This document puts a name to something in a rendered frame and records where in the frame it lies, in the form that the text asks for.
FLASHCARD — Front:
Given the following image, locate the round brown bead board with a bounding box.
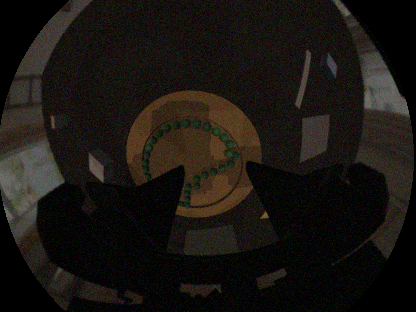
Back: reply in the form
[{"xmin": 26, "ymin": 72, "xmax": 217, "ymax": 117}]
[{"xmin": 127, "ymin": 91, "xmax": 263, "ymax": 217}]

